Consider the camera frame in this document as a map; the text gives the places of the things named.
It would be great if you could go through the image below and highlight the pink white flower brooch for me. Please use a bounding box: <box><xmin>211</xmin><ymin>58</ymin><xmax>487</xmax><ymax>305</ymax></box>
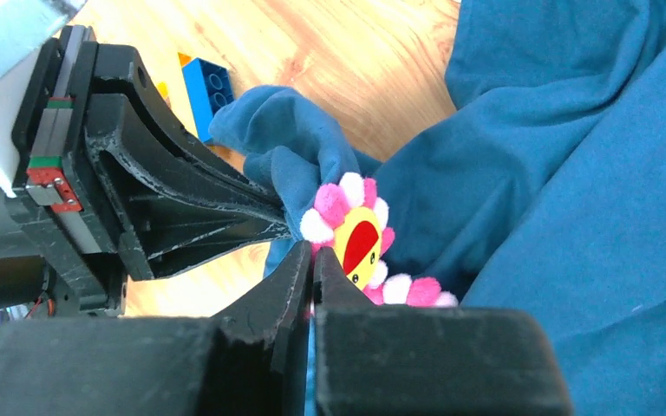
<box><xmin>300</xmin><ymin>172</ymin><xmax>395</xmax><ymax>290</ymax></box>

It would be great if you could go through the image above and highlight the blue toy brick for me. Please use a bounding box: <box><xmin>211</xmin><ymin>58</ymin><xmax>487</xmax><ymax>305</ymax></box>
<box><xmin>181</xmin><ymin>57</ymin><xmax>235</xmax><ymax>144</ymax></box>

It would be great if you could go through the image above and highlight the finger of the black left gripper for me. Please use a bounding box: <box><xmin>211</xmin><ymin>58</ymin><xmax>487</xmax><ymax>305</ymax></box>
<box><xmin>116</xmin><ymin>192</ymin><xmax>291</xmax><ymax>281</ymax></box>

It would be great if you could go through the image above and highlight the blue garment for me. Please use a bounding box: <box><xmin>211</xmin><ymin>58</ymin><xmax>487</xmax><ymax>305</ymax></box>
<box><xmin>209</xmin><ymin>1</ymin><xmax>666</xmax><ymax>415</ymax></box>

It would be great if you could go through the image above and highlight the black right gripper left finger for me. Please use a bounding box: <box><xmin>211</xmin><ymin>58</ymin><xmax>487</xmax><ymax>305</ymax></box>
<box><xmin>0</xmin><ymin>242</ymin><xmax>312</xmax><ymax>415</ymax></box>

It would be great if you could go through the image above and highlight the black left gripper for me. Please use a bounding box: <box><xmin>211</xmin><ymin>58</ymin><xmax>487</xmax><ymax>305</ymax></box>
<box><xmin>0</xmin><ymin>26</ymin><xmax>282</xmax><ymax>317</ymax></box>

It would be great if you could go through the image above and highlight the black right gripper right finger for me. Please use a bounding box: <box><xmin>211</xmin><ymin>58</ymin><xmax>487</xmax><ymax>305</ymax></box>
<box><xmin>313</xmin><ymin>248</ymin><xmax>574</xmax><ymax>415</ymax></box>

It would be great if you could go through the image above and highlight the yellow plastic frame toy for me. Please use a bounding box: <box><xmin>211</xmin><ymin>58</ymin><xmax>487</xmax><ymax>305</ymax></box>
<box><xmin>156</xmin><ymin>52</ymin><xmax>192</xmax><ymax>107</ymax></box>

